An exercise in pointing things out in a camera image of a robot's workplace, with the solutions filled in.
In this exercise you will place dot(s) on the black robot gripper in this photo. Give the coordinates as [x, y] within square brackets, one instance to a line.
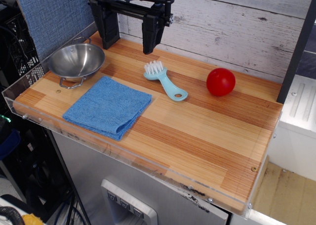
[156, 14]

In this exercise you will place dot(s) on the blue microfiber cloth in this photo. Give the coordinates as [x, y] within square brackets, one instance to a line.
[108, 108]

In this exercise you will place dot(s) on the light blue scrub brush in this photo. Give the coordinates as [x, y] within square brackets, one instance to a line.
[155, 70]

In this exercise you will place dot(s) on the blue fabric panel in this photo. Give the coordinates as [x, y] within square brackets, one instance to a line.
[53, 23]

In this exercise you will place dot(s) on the red ball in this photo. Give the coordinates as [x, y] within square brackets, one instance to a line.
[220, 82]

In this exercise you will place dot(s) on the black plastic crate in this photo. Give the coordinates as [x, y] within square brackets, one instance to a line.
[20, 55]

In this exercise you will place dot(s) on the stainless steel cabinet with dispenser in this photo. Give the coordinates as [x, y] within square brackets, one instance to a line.
[88, 167]

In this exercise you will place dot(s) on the white plastic unit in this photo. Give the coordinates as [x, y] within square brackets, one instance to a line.
[293, 144]

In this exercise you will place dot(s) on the stainless steel bowl with handles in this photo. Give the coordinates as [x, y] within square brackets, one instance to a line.
[76, 63]

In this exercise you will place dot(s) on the dark grey vertical post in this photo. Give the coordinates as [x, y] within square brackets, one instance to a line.
[298, 52]

